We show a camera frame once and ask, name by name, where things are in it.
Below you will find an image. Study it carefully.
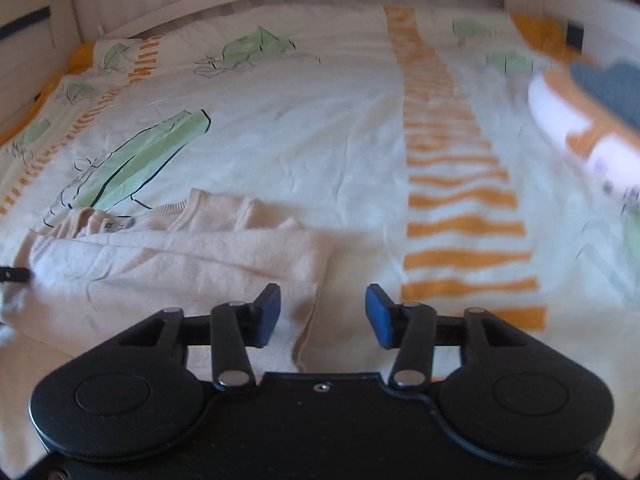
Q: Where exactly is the pink and orange plush cushion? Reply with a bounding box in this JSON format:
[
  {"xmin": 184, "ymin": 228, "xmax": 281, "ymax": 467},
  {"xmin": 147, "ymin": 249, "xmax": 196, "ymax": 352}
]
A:
[{"xmin": 527, "ymin": 62, "xmax": 640, "ymax": 201}]

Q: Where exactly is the leaf print duvet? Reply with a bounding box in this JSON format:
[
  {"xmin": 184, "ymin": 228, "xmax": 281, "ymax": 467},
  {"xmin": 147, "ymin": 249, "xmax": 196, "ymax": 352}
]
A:
[{"xmin": 0, "ymin": 2, "xmax": 640, "ymax": 461}]

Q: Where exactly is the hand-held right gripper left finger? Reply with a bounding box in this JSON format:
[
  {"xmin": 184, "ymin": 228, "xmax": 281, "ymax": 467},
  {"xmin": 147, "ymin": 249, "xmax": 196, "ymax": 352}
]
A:
[{"xmin": 117, "ymin": 282, "xmax": 282, "ymax": 391}]

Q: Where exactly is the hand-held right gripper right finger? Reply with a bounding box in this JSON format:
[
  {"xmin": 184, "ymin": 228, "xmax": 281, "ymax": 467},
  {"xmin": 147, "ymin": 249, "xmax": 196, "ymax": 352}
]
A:
[{"xmin": 365, "ymin": 283, "xmax": 531, "ymax": 390}]

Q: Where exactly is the beige knit sweater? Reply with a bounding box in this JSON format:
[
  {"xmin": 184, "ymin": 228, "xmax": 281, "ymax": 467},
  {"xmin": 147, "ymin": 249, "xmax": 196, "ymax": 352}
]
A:
[{"xmin": 0, "ymin": 189, "xmax": 333, "ymax": 376}]

